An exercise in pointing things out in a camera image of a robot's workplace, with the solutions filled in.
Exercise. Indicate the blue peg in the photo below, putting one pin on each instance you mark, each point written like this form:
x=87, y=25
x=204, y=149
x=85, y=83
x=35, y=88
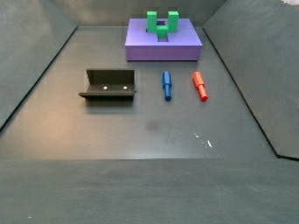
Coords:
x=167, y=85

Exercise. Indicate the purple base block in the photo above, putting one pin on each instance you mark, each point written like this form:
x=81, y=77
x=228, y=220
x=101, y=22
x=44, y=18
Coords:
x=180, y=47

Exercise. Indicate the black angle bracket fixture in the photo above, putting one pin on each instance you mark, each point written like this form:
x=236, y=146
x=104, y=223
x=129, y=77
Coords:
x=109, y=84

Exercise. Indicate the red peg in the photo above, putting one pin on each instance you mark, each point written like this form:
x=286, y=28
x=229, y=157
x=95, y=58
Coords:
x=200, y=86

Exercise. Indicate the green U-shaped block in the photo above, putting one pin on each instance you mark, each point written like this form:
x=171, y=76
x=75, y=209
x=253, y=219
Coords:
x=161, y=29

